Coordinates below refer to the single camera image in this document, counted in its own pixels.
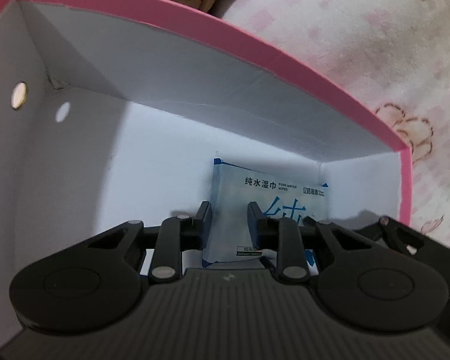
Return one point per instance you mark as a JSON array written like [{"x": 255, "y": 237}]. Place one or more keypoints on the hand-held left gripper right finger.
[{"x": 253, "y": 219}]

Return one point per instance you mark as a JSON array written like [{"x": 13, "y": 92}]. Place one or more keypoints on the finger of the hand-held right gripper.
[{"x": 401, "y": 234}]

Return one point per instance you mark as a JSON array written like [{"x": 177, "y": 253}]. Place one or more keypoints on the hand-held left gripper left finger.
[{"x": 206, "y": 219}]

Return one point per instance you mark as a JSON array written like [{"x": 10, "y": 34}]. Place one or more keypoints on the blue wet wipes packet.
[{"x": 232, "y": 202}]

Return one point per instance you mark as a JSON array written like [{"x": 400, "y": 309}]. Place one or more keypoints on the pink cardboard box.
[{"x": 97, "y": 138}]

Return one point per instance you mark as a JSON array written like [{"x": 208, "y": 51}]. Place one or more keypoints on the pink checked pillow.
[{"x": 360, "y": 63}]

